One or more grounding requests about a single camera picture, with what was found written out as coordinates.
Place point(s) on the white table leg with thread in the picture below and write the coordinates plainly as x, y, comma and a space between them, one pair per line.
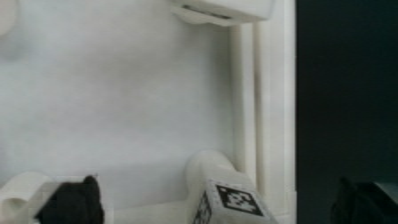
223, 12

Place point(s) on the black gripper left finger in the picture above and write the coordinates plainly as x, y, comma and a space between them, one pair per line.
42, 201

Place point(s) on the white square table top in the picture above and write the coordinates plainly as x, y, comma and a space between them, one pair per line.
131, 89

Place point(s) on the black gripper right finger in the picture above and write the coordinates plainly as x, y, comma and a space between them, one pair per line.
367, 203

